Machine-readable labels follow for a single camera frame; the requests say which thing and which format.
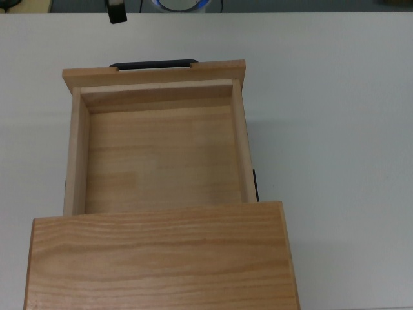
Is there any wooden drawer with black handle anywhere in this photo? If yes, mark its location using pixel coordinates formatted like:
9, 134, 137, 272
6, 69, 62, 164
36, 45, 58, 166
62, 59, 261, 216

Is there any black drawer handle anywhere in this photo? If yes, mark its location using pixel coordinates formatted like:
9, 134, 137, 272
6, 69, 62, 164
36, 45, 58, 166
108, 59, 199, 71

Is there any wooden drawer cabinet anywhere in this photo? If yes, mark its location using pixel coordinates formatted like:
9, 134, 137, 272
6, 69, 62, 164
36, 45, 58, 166
23, 200, 301, 310

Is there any tan box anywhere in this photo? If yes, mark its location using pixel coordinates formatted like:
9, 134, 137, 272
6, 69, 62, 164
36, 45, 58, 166
0, 0, 53, 14

